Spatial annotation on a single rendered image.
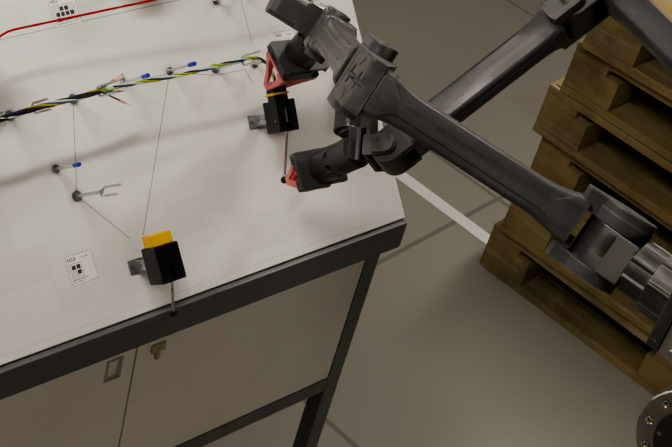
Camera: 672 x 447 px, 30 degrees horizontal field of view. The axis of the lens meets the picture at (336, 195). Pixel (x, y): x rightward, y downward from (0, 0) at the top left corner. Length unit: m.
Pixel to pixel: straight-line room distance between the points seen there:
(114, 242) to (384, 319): 1.59
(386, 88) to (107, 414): 1.00
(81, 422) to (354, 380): 1.22
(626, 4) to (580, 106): 1.46
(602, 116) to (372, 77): 1.96
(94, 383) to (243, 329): 0.33
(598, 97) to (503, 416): 0.90
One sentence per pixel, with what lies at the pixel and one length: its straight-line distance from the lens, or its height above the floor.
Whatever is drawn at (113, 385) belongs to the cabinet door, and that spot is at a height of 0.67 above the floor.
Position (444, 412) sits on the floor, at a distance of 3.38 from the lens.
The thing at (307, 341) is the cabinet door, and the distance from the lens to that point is 2.61.
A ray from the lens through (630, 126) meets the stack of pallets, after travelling 3.45.
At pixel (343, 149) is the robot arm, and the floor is 1.18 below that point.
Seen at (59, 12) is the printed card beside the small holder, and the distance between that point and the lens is 2.12.
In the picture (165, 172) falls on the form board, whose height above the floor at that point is 1.03.
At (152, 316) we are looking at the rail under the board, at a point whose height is 0.86.
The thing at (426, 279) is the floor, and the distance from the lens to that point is 3.76.
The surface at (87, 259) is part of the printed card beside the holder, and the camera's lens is 2.09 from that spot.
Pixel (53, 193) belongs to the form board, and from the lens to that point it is 2.07.
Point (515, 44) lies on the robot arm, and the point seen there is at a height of 1.39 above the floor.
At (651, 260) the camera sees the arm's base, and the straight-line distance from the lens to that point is 1.54.
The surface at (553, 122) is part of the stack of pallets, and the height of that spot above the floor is 0.56.
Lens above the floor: 2.33
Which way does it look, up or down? 36 degrees down
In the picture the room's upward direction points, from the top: 16 degrees clockwise
